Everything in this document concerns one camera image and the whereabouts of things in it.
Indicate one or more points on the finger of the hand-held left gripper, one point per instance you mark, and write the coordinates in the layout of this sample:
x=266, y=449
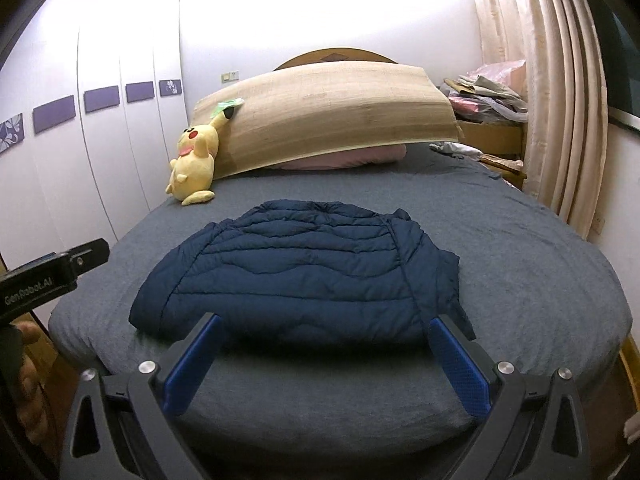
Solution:
x=90, y=256

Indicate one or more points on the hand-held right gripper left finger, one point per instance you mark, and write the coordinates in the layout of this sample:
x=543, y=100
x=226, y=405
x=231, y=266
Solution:
x=192, y=360

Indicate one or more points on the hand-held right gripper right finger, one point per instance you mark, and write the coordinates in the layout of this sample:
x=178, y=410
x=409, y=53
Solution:
x=462, y=365

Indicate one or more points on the navy quilted jacket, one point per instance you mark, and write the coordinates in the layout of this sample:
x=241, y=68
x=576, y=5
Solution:
x=300, y=280

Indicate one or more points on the pile of clothes and bags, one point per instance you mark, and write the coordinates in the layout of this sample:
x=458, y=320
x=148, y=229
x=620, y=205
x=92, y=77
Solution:
x=487, y=92

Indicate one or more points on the person's left hand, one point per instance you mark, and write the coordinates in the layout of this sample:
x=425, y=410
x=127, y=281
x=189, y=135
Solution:
x=32, y=390

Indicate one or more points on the white wardrobe with purple panels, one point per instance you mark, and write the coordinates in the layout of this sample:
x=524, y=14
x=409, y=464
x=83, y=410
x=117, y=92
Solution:
x=100, y=170

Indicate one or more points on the bed with grey sheet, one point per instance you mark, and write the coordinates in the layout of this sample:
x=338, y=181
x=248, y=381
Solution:
x=525, y=285

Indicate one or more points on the yellow plush toy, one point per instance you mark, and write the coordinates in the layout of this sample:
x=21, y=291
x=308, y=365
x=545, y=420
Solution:
x=192, y=170

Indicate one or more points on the green tag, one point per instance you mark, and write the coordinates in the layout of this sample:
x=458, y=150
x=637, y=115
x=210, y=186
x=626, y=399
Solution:
x=225, y=106

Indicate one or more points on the white crumpled cloth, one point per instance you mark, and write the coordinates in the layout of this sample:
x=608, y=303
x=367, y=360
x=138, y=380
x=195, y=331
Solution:
x=455, y=149

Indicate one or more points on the wooden bedside cabinet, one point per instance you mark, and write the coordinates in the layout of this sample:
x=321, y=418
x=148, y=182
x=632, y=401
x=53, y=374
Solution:
x=490, y=135

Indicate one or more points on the pink pillow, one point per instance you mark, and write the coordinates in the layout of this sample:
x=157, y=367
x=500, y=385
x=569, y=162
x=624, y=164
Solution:
x=345, y=156

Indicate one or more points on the cream curtain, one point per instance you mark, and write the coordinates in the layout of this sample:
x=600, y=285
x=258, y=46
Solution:
x=550, y=95

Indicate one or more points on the wooden headboard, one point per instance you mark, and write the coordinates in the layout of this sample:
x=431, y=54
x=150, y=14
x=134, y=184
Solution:
x=335, y=55

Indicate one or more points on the dark window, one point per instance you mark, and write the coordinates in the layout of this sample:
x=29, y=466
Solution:
x=625, y=75

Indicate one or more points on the wall socket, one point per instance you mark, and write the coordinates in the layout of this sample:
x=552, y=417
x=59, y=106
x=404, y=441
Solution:
x=598, y=222
x=229, y=76

